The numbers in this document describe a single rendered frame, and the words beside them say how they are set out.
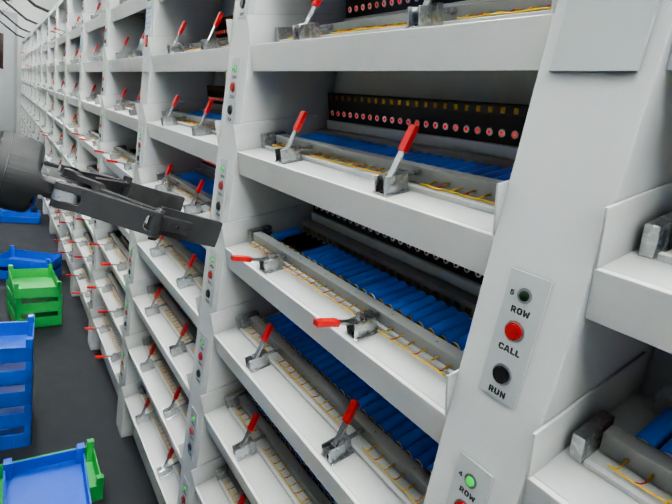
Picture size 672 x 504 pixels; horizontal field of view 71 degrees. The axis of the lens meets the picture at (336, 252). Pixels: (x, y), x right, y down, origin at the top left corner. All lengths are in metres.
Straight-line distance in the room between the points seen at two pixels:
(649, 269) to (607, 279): 0.03
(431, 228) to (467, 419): 0.20
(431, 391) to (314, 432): 0.28
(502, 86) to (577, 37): 0.30
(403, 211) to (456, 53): 0.17
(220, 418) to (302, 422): 0.36
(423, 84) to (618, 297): 0.53
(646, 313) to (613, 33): 0.21
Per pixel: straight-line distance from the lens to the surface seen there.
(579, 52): 0.45
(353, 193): 0.62
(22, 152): 0.54
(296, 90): 1.00
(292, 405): 0.83
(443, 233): 0.51
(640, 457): 0.51
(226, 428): 1.09
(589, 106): 0.44
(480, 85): 0.76
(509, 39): 0.50
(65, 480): 1.74
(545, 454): 0.49
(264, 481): 0.98
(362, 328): 0.63
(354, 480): 0.71
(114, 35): 2.31
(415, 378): 0.57
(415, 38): 0.58
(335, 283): 0.73
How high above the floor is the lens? 1.20
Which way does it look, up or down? 14 degrees down
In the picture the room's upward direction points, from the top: 10 degrees clockwise
